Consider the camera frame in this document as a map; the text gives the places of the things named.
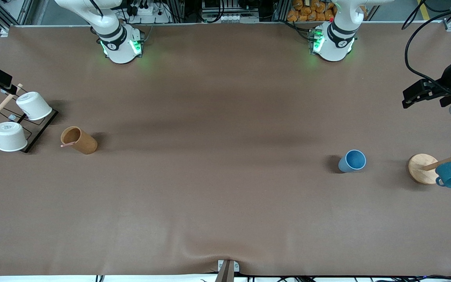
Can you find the pale wooden chopstick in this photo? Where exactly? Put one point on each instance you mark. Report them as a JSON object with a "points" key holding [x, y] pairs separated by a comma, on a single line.
{"points": [[67, 144]]}

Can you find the blue cup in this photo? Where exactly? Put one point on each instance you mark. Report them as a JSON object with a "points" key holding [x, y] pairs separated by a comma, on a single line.
{"points": [[352, 161]]}

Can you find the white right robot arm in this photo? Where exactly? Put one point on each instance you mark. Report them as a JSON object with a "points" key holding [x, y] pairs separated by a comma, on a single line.
{"points": [[118, 47]]}

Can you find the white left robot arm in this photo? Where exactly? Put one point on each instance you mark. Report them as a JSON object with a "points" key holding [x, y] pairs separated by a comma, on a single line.
{"points": [[333, 47]]}

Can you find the white paper cup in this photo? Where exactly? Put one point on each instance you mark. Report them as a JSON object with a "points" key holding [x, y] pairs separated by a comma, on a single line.
{"points": [[35, 106], [10, 137]]}

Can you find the wooden mug tree stand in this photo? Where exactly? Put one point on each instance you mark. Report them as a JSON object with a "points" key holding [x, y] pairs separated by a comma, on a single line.
{"points": [[421, 168]]}

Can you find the brown wooden cylinder holder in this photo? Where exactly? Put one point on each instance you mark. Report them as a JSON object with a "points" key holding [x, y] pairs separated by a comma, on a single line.
{"points": [[86, 144]]}

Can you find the orange snack bag pile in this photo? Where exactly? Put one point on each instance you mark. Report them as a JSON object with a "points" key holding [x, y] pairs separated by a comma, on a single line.
{"points": [[311, 11]]}

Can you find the brown table mat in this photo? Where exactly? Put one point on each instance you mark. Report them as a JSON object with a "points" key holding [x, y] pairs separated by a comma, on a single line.
{"points": [[225, 203]]}

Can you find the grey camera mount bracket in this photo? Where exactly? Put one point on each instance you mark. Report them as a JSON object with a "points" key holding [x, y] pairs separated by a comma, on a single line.
{"points": [[227, 271]]}

